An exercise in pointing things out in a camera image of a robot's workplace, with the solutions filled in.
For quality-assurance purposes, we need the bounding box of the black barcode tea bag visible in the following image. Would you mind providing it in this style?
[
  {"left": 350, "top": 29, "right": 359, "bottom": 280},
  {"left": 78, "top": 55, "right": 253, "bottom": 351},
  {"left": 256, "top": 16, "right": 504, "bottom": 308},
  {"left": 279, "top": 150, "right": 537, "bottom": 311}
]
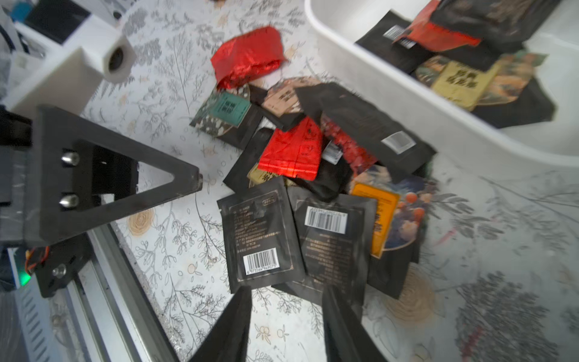
[{"left": 273, "top": 186, "right": 377, "bottom": 318}]

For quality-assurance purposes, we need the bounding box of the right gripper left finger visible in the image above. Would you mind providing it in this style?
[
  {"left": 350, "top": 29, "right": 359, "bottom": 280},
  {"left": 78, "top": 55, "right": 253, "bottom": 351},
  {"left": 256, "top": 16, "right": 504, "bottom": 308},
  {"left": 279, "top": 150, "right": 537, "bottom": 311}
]
[{"left": 189, "top": 287, "right": 253, "bottom": 362}]

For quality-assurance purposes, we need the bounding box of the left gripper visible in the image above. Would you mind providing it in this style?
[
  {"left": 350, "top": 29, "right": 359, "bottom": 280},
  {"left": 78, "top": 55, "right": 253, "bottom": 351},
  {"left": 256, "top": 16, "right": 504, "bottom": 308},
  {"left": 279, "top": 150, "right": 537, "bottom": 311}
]
[{"left": 1, "top": 106, "right": 203, "bottom": 299}]

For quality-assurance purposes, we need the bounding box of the white storage box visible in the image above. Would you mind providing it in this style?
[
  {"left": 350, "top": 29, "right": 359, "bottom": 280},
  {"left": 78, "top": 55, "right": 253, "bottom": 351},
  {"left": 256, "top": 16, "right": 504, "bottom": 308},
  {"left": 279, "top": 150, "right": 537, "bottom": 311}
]
[{"left": 304, "top": 0, "right": 579, "bottom": 169}]

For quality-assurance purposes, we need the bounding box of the shiny red foil tea bag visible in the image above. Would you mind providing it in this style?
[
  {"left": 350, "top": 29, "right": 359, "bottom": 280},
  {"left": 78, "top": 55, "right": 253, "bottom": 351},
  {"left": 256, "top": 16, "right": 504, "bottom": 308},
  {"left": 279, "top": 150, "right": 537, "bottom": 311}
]
[{"left": 210, "top": 26, "right": 286, "bottom": 90}]

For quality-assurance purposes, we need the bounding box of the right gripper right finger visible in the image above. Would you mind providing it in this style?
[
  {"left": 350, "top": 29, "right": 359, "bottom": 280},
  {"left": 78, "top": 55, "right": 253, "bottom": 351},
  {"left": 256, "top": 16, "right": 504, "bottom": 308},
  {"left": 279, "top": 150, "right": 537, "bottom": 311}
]
[{"left": 322, "top": 285, "right": 387, "bottom": 362}]

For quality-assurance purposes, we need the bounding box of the orange label tea bag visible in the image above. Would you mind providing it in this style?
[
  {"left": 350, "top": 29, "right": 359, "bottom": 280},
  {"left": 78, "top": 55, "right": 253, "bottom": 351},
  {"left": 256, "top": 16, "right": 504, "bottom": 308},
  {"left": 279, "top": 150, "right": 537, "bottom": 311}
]
[{"left": 348, "top": 165, "right": 437, "bottom": 299}]

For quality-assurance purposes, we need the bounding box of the yellow label tea bag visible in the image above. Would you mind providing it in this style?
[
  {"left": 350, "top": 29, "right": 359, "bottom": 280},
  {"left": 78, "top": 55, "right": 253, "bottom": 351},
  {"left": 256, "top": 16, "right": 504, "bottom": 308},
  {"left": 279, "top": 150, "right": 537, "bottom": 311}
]
[{"left": 414, "top": 50, "right": 548, "bottom": 111}]

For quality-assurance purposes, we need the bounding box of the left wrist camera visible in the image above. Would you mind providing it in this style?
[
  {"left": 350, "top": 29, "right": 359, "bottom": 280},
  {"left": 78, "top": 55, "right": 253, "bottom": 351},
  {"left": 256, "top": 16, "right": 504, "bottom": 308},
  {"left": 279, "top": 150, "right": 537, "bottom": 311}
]
[{"left": 2, "top": 1, "right": 137, "bottom": 119}]

